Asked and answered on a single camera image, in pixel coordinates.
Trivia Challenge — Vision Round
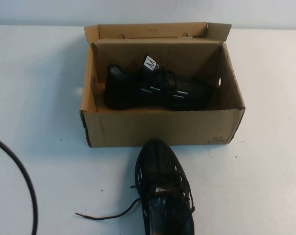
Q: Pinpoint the black sneaker with long lace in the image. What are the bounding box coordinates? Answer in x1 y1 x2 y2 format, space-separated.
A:
75 139 197 235

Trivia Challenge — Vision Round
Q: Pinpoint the brown cardboard shoe box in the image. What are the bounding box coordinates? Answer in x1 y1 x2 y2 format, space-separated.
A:
79 22 247 148

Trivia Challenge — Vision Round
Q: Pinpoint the black sneaker with white label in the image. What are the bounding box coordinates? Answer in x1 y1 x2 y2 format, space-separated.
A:
104 52 215 112

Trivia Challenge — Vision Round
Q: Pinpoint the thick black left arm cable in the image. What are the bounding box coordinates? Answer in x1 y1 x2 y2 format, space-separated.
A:
0 134 39 235

